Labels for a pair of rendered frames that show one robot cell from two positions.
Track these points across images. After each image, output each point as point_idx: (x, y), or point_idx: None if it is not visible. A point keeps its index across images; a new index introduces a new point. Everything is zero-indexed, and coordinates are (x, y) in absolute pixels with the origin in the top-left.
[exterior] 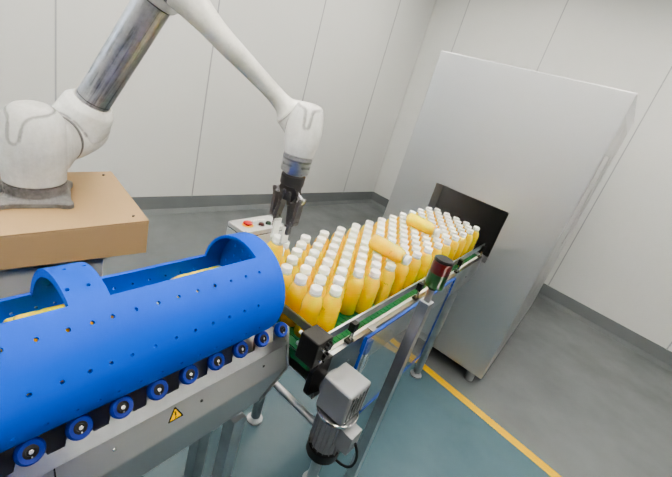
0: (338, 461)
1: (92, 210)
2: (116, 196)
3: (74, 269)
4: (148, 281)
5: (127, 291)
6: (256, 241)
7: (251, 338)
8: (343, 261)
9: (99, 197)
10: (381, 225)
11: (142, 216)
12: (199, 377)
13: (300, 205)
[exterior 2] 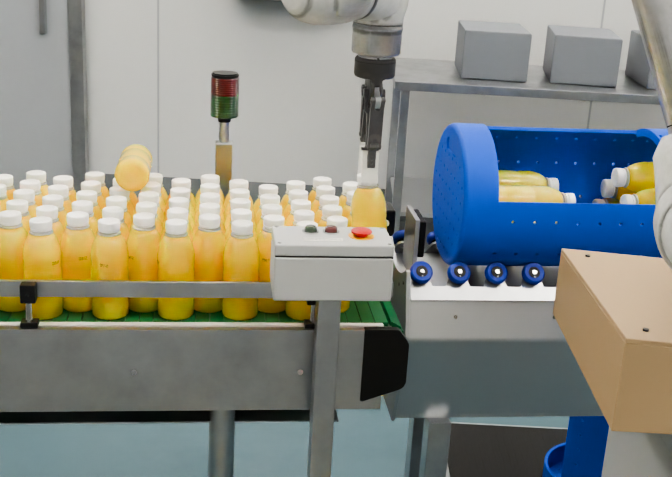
0: None
1: (657, 273)
2: (615, 286)
3: (667, 133)
4: (577, 223)
5: (622, 130)
6: (465, 123)
7: (436, 261)
8: (244, 191)
9: (648, 289)
10: None
11: (571, 253)
12: None
13: None
